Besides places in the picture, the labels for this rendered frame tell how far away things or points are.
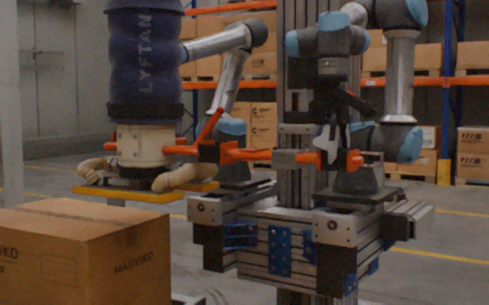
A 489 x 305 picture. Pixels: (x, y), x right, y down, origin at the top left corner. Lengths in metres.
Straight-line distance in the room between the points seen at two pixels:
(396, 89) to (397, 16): 0.22
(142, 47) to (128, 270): 0.70
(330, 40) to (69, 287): 1.03
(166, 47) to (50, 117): 11.08
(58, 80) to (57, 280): 11.11
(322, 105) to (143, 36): 0.55
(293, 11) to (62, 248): 1.16
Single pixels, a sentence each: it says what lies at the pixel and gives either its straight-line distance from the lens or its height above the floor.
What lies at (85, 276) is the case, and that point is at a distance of 1.63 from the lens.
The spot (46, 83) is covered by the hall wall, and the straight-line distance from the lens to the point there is 12.50.
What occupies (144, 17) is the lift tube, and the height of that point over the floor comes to 1.57.
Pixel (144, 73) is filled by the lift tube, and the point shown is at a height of 1.42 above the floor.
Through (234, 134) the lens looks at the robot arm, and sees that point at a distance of 1.95.
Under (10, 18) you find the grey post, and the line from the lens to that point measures 4.88.
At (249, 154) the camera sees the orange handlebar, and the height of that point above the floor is 1.21.
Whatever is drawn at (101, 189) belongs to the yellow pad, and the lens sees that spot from 1.56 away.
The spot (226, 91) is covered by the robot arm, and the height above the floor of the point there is 1.37.
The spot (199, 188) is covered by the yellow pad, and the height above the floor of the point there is 1.09.
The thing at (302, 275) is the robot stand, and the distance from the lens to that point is 1.88.
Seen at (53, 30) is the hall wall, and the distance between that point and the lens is 12.74.
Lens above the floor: 1.36
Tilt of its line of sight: 5 degrees down
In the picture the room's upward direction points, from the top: straight up
